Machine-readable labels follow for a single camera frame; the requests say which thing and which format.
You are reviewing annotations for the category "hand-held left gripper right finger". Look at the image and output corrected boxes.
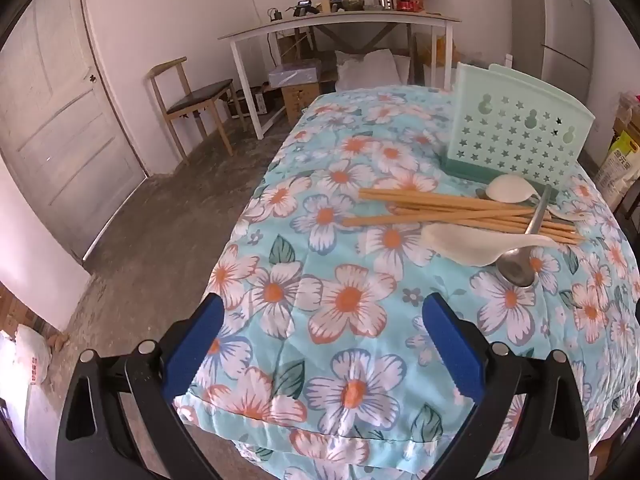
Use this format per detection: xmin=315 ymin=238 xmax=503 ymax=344
xmin=421 ymin=292 xmax=591 ymax=480

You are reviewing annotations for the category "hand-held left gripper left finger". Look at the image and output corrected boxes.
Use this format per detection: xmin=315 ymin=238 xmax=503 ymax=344
xmin=55 ymin=292 xmax=226 ymax=480

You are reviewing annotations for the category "white ceramic spoon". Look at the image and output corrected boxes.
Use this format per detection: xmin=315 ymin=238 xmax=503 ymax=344
xmin=486 ymin=174 xmax=593 ymax=223
xmin=421 ymin=223 xmax=558 ymax=267

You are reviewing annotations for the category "metal spoon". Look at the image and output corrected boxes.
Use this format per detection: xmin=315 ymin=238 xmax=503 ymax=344
xmin=496 ymin=185 xmax=553 ymax=289

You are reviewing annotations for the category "bundle of wooden chopsticks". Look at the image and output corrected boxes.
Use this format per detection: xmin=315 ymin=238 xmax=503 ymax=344
xmin=341 ymin=187 xmax=585 ymax=246

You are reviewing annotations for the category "green star-perforated utensil holder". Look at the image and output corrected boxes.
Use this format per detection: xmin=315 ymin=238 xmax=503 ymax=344
xmin=440 ymin=62 xmax=597 ymax=187

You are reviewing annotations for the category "floral light blue blanket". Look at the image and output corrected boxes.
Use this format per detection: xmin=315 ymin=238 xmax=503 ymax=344
xmin=172 ymin=85 xmax=640 ymax=480

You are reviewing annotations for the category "white plastic bag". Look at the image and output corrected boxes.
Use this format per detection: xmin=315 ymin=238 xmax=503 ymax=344
xmin=0 ymin=324 xmax=53 ymax=386

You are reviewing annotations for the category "yellow and white sack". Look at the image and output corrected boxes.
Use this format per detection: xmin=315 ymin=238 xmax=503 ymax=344
xmin=597 ymin=130 xmax=640 ymax=201

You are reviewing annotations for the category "wooden chair with dark seat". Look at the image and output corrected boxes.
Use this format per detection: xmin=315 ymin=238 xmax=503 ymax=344
xmin=146 ymin=56 xmax=247 ymax=163

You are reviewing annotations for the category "white panelled door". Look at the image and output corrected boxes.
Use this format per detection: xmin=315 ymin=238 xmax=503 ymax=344
xmin=0 ymin=0 xmax=151 ymax=263

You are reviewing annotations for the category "brown cardboard box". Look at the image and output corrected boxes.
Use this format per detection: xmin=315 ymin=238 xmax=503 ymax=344
xmin=281 ymin=82 xmax=321 ymax=126

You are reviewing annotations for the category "white pillow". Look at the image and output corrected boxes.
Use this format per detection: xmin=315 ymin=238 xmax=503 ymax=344
xmin=334 ymin=49 xmax=412 ymax=92

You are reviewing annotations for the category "grey refrigerator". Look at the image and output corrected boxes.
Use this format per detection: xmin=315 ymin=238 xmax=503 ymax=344
xmin=537 ymin=0 xmax=597 ymax=106

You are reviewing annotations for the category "long white table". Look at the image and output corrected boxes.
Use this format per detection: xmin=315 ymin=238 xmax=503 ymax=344
xmin=218 ymin=10 xmax=462 ymax=141

